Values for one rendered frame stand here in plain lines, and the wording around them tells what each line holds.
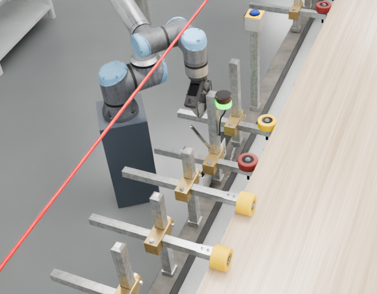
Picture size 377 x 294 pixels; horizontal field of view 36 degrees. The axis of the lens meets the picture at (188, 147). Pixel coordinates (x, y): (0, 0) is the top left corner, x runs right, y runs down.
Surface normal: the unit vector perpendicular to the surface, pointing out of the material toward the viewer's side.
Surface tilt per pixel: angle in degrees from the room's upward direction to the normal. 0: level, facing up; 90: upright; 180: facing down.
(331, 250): 0
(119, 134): 90
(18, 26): 0
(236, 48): 0
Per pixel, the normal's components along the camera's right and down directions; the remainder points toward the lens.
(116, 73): -0.16, -0.70
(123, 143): 0.19, 0.65
